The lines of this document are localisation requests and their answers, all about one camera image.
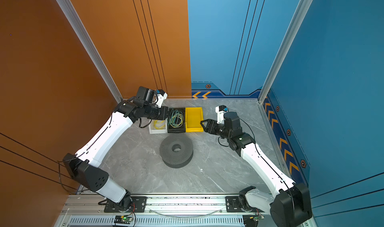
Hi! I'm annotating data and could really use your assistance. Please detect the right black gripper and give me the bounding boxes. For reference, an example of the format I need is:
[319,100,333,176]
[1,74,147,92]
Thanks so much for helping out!
[200,119,232,140]

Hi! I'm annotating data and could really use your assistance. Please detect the green cable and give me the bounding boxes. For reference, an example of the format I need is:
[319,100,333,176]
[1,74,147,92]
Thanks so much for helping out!
[168,108,185,129]

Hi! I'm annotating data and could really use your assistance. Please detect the grey perforated cable spool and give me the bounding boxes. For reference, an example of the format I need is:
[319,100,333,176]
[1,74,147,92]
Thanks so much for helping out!
[160,134,194,169]

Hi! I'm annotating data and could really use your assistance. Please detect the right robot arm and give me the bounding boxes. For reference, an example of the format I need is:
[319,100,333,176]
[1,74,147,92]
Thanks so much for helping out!
[200,112,313,227]

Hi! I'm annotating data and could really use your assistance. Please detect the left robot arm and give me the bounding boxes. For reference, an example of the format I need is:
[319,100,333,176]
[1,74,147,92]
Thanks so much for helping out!
[62,86,169,211]

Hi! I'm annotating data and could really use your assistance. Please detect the yellow plastic bin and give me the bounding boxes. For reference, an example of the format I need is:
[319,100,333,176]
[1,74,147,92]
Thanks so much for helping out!
[185,107,204,133]

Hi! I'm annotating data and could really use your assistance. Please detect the white plastic bin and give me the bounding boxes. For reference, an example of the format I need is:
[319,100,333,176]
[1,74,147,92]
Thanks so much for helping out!
[149,120,168,134]

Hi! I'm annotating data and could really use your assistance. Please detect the black plastic bin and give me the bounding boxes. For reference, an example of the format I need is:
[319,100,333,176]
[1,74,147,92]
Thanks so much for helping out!
[167,108,186,133]

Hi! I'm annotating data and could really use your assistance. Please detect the right circuit board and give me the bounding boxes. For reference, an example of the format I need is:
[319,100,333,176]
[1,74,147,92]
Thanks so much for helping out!
[250,214,265,222]

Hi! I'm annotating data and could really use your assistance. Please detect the left green circuit board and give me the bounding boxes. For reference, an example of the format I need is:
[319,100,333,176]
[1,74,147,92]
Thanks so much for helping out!
[113,215,134,227]

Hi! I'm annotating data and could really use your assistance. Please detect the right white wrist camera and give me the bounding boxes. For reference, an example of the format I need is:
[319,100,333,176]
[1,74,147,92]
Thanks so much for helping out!
[215,105,229,124]

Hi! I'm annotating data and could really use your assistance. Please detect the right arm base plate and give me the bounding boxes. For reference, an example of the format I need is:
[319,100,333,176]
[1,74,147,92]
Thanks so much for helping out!
[225,196,263,213]

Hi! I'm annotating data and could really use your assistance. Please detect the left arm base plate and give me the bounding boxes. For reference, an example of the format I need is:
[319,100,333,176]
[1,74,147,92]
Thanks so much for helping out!
[104,196,148,213]

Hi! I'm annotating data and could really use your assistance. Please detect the aluminium mounting rail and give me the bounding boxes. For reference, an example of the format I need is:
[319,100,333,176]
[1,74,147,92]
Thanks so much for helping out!
[55,193,276,227]

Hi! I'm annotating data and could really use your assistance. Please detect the left aluminium corner post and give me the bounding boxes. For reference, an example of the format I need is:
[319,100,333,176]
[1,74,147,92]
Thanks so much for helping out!
[56,0,123,103]

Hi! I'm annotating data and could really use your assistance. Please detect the aluminium corner post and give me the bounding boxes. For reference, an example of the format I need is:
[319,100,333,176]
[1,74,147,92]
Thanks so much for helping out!
[56,0,123,103]
[258,0,313,104]

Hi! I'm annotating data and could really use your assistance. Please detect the right aluminium corner post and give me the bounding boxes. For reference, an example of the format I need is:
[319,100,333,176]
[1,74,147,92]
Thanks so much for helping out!
[258,0,313,104]

